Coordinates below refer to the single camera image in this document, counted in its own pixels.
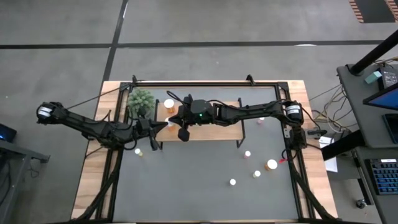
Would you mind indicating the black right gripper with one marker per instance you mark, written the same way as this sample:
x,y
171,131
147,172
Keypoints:
x,y
202,115

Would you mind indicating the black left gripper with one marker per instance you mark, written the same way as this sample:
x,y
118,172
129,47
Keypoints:
x,y
143,127

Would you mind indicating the small yellow medicine bottle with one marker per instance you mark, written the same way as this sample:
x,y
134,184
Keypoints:
x,y
256,174
137,152
232,182

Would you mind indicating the small pink medicine bottle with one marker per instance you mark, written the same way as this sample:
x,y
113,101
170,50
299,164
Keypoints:
x,y
260,120
247,154

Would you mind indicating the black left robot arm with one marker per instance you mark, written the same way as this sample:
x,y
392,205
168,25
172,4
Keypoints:
x,y
93,127

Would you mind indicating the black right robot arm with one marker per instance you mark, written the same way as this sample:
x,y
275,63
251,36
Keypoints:
x,y
248,110

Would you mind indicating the wooden shelf black metal legs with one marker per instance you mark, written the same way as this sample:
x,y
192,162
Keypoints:
x,y
217,132

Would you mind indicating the green plant in patterned pot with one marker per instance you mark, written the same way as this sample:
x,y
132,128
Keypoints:
x,y
141,99

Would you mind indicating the small red tag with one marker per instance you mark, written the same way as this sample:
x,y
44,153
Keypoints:
x,y
282,160

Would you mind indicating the black table clamp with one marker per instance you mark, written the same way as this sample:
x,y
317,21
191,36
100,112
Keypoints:
x,y
315,132

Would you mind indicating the black device blue light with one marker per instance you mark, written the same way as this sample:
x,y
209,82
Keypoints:
x,y
6,133

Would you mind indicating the grey metal cart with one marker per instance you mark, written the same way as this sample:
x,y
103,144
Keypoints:
x,y
12,171

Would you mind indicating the white paper sheet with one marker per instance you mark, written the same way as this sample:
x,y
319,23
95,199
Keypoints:
x,y
329,155

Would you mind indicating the black desk support beam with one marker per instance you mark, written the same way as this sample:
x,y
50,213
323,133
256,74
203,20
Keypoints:
x,y
342,144

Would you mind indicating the grey side desk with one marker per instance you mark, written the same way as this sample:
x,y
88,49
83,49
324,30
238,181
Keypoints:
x,y
354,93

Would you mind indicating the small teal box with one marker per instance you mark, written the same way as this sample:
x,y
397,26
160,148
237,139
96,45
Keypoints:
x,y
373,77

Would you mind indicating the caster wheel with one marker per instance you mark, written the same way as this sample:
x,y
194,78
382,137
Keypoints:
x,y
361,203

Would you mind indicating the black slanted pole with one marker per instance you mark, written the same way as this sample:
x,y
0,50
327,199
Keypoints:
x,y
373,54

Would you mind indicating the blue lit screen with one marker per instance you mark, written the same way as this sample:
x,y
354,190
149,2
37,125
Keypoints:
x,y
385,99

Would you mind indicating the backlit keyboard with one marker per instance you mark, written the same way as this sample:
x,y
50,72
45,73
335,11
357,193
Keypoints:
x,y
384,175

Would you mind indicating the black tablet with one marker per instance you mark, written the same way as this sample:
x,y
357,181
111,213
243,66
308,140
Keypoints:
x,y
392,127

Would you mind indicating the black power adapter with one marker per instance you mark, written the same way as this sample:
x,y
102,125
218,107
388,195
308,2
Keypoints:
x,y
388,77

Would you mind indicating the black mat orange striped edge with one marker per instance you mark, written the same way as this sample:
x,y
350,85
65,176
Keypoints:
x,y
373,11

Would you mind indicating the black metal table frame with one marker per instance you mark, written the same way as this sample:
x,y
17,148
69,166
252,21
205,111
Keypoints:
x,y
202,84

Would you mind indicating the black frame clamp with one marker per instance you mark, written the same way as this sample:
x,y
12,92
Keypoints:
x,y
249,79
134,79

